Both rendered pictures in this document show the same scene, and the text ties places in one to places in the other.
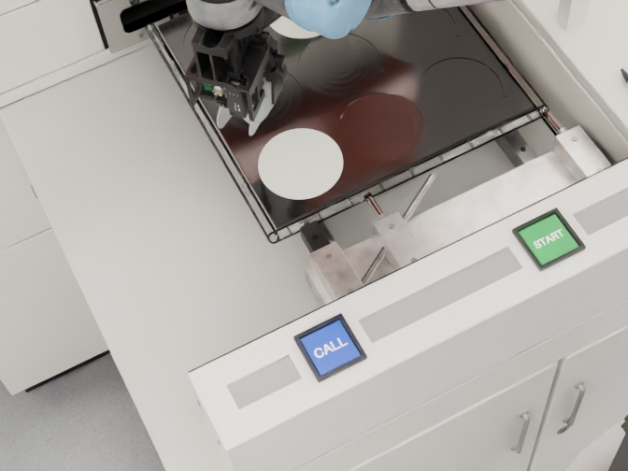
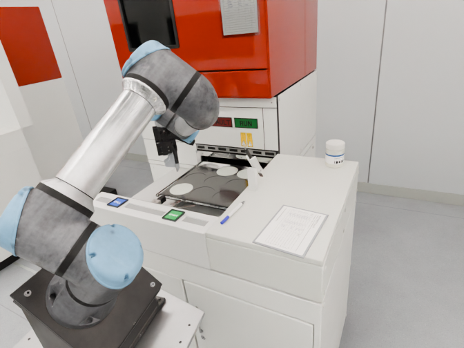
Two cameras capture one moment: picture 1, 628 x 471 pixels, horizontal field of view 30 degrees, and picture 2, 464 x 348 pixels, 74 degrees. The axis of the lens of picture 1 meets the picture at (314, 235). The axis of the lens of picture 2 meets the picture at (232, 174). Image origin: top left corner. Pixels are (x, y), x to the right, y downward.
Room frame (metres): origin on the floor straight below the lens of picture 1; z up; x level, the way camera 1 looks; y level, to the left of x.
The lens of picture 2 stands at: (0.24, -1.06, 1.51)
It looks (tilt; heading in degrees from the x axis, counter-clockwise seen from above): 26 degrees down; 52
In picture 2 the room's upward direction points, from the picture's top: 6 degrees counter-clockwise
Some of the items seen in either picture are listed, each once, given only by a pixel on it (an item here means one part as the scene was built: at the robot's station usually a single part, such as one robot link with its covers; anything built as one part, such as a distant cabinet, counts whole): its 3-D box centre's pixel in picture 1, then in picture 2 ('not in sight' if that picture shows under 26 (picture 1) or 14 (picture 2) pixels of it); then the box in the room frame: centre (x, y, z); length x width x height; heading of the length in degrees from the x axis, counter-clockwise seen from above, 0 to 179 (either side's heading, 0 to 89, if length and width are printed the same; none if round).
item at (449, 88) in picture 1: (339, 65); (215, 181); (0.92, -0.05, 0.90); 0.34 x 0.34 x 0.01; 22
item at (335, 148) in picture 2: not in sight; (334, 153); (1.24, -0.44, 1.01); 0.07 x 0.07 x 0.10
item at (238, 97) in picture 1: (231, 50); (165, 139); (0.78, 0.06, 1.11); 0.09 x 0.08 x 0.12; 156
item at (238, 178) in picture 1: (207, 126); (181, 177); (0.85, 0.11, 0.90); 0.37 x 0.01 x 0.01; 22
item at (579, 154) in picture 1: (585, 161); not in sight; (0.74, -0.32, 0.89); 0.08 x 0.03 x 0.03; 22
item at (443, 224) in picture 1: (461, 234); not in sight; (0.68, -0.17, 0.87); 0.36 x 0.08 x 0.03; 112
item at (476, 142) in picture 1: (412, 172); (192, 201); (0.75, -0.12, 0.90); 0.38 x 0.01 x 0.01; 112
